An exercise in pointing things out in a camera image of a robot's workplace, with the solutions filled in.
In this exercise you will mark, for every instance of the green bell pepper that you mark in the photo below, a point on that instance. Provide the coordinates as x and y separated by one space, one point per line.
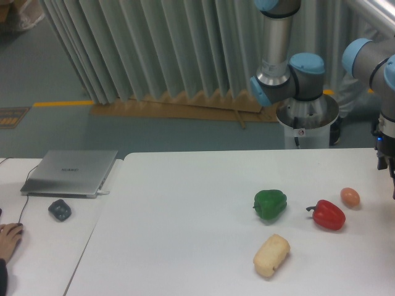
269 204

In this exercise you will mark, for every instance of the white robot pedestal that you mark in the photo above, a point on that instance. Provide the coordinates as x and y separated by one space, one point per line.
306 125

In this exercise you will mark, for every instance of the standing person grey trousers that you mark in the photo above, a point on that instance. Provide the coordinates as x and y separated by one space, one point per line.
349 94

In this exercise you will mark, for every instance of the black small device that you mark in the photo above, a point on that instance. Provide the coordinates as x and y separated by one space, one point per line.
60 210

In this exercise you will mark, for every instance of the black sleeve forearm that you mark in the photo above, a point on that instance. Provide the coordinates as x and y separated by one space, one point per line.
3 277

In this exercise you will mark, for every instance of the brown egg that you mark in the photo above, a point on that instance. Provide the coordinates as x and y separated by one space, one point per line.
350 197

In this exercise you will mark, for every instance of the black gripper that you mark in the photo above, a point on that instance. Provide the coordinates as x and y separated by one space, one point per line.
383 131

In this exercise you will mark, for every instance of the person's hand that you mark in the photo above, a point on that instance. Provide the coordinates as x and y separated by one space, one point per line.
8 240

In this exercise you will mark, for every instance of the silver laptop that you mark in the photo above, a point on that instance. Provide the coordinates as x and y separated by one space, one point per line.
70 173

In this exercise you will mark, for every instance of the black computer mouse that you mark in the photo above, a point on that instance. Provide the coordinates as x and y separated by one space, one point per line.
19 229

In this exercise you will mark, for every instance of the red bell pepper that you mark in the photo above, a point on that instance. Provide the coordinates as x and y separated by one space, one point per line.
327 215

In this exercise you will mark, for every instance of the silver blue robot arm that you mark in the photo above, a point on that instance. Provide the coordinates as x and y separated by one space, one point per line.
297 83

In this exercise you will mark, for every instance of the beige bread loaf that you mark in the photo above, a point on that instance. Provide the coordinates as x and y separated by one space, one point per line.
271 255

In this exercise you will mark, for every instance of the white laptop plug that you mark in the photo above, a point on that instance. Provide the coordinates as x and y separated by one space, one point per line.
100 192

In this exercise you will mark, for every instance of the grey folding curtain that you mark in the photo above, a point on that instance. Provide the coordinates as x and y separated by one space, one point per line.
150 48

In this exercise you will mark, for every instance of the brown cardboard sheet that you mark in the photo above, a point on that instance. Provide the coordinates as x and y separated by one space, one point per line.
242 108

